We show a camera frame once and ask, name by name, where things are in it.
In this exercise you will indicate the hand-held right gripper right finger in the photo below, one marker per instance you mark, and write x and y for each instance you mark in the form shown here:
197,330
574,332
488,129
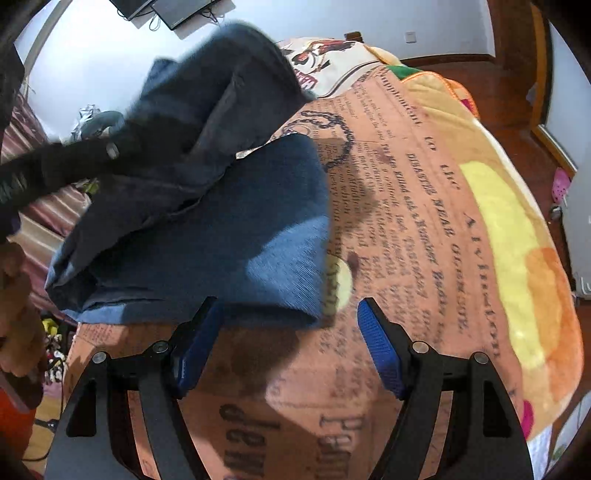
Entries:
381,346

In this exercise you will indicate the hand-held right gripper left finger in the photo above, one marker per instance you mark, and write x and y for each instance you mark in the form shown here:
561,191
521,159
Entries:
194,350

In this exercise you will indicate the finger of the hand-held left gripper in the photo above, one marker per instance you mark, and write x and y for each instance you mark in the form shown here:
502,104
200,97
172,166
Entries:
78,159

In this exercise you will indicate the blue denim pants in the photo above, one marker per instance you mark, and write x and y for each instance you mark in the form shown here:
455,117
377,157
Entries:
231,221

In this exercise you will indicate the person's left hand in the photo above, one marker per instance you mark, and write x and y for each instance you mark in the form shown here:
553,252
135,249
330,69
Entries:
18,323

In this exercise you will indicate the pile of clothes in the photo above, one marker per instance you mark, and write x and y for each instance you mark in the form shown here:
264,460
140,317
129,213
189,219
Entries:
85,122

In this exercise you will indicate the striped pink curtain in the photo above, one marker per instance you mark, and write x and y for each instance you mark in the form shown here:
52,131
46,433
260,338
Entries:
51,212

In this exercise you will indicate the newspaper print blanket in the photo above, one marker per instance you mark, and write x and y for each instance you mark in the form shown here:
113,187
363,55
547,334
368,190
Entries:
415,230

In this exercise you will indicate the orange cloth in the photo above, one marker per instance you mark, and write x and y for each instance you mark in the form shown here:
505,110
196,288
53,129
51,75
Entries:
16,424

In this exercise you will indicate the pink slipper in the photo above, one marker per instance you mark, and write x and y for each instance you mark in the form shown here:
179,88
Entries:
562,184

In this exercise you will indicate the brown wooden door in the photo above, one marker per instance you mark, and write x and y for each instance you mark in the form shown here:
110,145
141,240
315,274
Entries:
512,27

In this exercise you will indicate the black wall television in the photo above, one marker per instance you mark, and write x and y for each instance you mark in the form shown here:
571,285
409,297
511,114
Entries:
134,7

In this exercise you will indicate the small black wall monitor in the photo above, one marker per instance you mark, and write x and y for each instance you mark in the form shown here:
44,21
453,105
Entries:
184,11

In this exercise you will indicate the wooden bed post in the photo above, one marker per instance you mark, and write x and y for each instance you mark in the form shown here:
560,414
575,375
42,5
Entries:
354,37

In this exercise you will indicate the white wall socket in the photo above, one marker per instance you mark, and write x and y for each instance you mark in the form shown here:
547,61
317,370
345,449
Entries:
409,36

